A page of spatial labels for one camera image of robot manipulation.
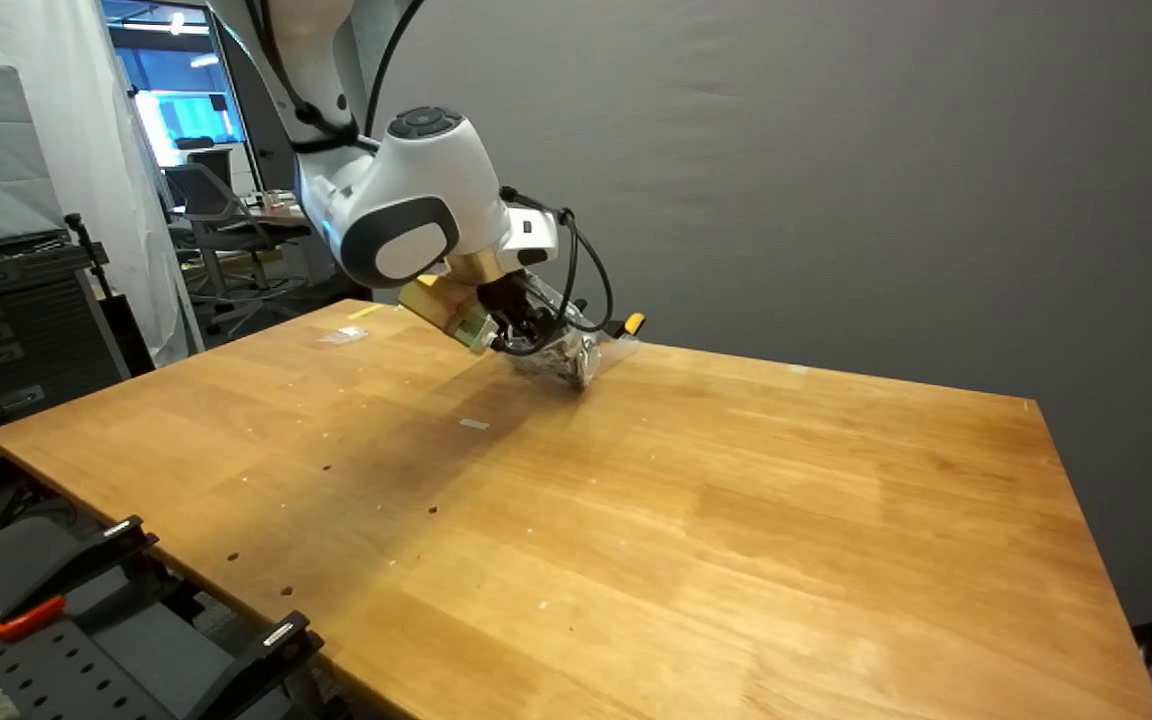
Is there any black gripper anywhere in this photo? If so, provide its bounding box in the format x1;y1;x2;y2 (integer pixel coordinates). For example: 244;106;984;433
472;268;590;384

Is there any grey fabric backdrop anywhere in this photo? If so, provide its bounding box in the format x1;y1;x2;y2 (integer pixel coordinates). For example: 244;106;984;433
361;0;1152;631

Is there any black office chair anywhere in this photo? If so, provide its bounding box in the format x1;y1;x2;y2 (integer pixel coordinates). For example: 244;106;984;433
160;154;326;334

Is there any computer monitor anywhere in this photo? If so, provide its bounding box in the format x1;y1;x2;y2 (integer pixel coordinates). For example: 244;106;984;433
131;83;251;172

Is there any white curtain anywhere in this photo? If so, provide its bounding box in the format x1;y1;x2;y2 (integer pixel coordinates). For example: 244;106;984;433
0;0;209;373

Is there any black equipment cabinet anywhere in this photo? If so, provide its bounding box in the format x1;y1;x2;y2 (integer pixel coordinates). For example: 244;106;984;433
0;225;160;473

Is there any black perforated side table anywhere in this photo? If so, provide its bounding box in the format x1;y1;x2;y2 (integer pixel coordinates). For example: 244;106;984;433
0;511;340;720

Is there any black robot wrist cable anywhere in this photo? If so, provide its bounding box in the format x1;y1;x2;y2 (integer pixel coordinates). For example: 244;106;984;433
499;184;621;334

